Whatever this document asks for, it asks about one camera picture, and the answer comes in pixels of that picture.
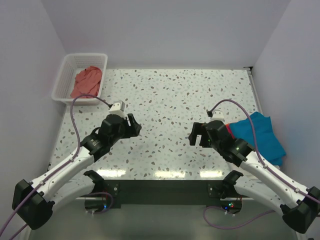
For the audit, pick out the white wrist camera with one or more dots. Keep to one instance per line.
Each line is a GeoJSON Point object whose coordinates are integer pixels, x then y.
{"type": "Point", "coordinates": [118, 108]}
{"type": "Point", "coordinates": [215, 115]}

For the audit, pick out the white plastic laundry basket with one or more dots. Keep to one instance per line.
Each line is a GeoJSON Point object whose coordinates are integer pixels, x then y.
{"type": "Point", "coordinates": [72, 65]}

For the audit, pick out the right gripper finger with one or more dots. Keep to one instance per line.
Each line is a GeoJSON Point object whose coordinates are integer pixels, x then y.
{"type": "Point", "coordinates": [193, 137]}
{"type": "Point", "coordinates": [199, 128]}

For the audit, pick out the salmon pink t shirt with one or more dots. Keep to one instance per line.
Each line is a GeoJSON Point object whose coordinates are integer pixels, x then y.
{"type": "Point", "coordinates": [87, 82]}

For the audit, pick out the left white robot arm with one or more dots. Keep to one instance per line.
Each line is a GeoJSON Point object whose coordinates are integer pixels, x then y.
{"type": "Point", "coordinates": [33, 201]}

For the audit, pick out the blue folded t shirt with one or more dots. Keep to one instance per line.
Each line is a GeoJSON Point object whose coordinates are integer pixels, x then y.
{"type": "Point", "coordinates": [268, 145]}

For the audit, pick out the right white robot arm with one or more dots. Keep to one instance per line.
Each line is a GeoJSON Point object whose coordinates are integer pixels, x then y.
{"type": "Point", "coordinates": [297, 204]}

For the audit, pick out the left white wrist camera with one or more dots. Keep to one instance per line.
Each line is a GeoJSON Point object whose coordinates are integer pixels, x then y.
{"type": "Point", "coordinates": [118, 108]}

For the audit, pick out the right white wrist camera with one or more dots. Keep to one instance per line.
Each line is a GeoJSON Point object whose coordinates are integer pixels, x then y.
{"type": "Point", "coordinates": [215, 115]}

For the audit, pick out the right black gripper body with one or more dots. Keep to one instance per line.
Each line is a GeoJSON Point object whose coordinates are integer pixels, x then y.
{"type": "Point", "coordinates": [215, 144]}

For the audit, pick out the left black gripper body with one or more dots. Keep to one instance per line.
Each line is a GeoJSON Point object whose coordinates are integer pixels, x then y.
{"type": "Point", "coordinates": [124, 132]}

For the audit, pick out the orange folded t shirt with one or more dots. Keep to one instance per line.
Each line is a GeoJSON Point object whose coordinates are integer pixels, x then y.
{"type": "Point", "coordinates": [229, 130]}

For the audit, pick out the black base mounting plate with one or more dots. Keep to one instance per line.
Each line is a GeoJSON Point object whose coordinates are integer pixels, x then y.
{"type": "Point", "coordinates": [163, 192]}

